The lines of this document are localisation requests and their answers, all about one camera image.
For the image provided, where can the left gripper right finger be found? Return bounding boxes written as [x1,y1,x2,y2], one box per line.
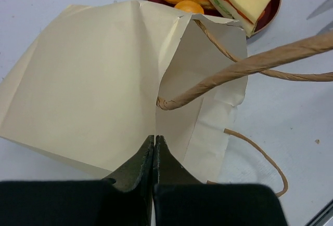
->
[152,136,287,225]

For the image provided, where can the metal tongs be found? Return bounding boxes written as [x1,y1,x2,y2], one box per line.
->
[306,0,333,35]

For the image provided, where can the beige paper bag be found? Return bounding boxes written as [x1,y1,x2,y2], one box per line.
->
[1,1,332,183]

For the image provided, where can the red round tray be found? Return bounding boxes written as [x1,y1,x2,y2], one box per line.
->
[142,0,283,34]

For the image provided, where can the small round fake bun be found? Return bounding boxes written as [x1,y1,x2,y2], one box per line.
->
[174,0,204,14]

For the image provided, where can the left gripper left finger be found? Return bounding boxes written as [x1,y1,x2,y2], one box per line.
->
[1,136,154,225]

